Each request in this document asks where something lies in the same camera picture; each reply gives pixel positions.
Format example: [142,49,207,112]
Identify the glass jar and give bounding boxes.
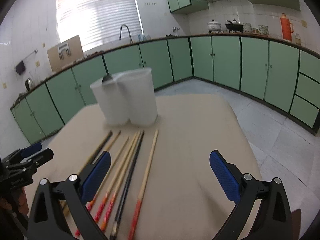
[295,33,302,46]

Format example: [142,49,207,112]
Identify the white double utensil holder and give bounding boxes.
[90,68,158,127]

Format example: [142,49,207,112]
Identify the person left hand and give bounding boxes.
[1,187,29,215]

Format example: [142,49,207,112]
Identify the plain bamboo chopstick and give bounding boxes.
[96,130,121,158]
[60,200,69,216]

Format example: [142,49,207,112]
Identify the black spoon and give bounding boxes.
[102,75,113,83]

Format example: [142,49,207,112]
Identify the black wok on stove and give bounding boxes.
[225,20,244,34]

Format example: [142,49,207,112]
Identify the cardboard box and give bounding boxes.
[47,35,84,73]

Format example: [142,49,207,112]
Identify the window blinds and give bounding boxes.
[56,0,144,51]

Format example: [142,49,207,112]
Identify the dark hanging towel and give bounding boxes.
[15,60,26,76]

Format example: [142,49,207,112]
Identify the white cooking pot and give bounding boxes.
[207,20,222,34]

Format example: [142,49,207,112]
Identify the orange thermos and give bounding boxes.
[280,13,294,42]

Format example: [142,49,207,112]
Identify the electric kettle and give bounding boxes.
[25,78,35,92]

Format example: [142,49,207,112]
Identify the black chopstick gold band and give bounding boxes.
[110,131,145,240]

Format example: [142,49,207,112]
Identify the chrome sink faucet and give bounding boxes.
[119,24,134,43]

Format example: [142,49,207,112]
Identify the black chopstick silver band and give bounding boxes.
[79,130,113,173]

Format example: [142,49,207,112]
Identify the green lower kitchen cabinets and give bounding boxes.
[10,34,319,144]

